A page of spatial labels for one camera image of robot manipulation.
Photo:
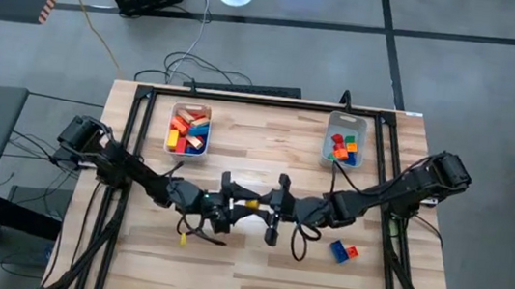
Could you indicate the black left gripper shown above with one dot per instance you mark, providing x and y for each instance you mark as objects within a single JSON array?
[{"x": 214, "y": 205}]

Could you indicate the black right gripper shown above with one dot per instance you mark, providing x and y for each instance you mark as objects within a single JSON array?
[{"x": 303, "y": 210}]

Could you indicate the wooden block with blue side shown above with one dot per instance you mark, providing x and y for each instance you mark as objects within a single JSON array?
[{"x": 194, "y": 141}]

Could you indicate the small green block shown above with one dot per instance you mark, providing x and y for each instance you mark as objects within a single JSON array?
[
  {"x": 350, "y": 139},
  {"x": 331, "y": 156}
]

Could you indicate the red wooden block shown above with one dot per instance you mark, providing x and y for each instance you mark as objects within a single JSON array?
[{"x": 181, "y": 144}]

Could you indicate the small orange Duplo brick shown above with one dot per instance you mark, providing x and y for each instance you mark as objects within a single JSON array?
[
  {"x": 352, "y": 147},
  {"x": 351, "y": 252},
  {"x": 341, "y": 154}
]

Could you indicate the yellow long block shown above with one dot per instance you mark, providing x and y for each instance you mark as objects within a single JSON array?
[{"x": 173, "y": 139}]

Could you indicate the small blue Duplo brick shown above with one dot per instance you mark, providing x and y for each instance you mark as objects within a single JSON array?
[{"x": 351, "y": 159}]

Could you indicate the small red block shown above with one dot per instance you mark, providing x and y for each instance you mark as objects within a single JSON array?
[{"x": 338, "y": 139}]

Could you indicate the long wooden block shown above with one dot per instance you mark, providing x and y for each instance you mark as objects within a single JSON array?
[{"x": 186, "y": 115}]

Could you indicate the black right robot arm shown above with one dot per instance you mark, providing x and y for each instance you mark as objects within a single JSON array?
[{"x": 378, "y": 197}]

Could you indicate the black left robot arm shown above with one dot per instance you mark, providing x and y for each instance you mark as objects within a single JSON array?
[{"x": 137, "y": 174}]

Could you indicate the white plastic bin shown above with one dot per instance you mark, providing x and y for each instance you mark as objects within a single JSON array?
[
  {"x": 183, "y": 153},
  {"x": 354, "y": 124}
]

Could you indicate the black clamp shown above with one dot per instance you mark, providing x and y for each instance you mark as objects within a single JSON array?
[{"x": 346, "y": 101}]

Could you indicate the black table frame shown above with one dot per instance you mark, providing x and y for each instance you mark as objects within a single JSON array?
[{"x": 267, "y": 102}]

